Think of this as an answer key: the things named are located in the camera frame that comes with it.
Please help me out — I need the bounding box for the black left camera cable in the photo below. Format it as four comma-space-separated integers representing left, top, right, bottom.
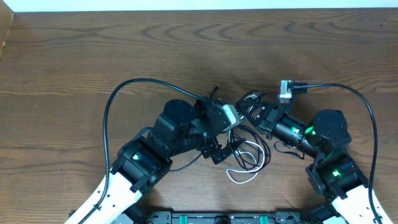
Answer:
77, 78, 215, 224

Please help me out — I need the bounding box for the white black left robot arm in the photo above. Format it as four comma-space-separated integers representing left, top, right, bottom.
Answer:
67, 99, 240, 224

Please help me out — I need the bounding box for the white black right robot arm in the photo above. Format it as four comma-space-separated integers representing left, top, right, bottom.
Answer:
236, 100, 391, 223

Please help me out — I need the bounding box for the black USB cable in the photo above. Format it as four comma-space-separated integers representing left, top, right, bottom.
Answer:
169, 84, 272, 174

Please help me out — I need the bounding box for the black cable blue connector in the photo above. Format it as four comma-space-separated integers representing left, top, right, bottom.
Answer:
241, 90, 267, 101

